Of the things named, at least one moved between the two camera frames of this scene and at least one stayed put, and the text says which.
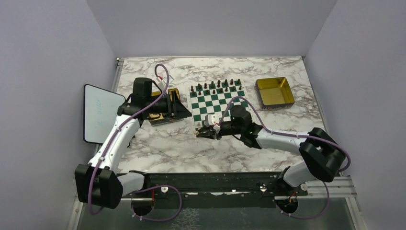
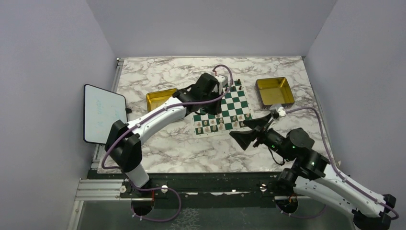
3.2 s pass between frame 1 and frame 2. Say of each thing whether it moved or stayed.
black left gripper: moved
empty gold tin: stayed
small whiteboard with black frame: stayed
